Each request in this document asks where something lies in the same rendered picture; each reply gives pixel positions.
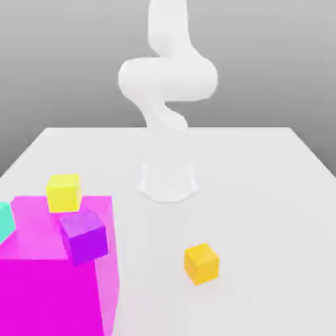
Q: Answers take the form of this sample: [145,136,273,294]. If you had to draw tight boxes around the small orange cube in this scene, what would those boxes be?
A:
[183,243,221,286]

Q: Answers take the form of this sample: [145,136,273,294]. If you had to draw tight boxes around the small yellow cube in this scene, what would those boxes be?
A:
[46,173,82,214]

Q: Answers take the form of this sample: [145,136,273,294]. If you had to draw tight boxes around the small purple cube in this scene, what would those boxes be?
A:
[58,209,109,266]

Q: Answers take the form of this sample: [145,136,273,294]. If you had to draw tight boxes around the small turquoise cube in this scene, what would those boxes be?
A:
[0,201,16,244]

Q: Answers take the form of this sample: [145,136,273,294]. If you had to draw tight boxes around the large magenta box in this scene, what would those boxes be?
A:
[0,195,121,336]

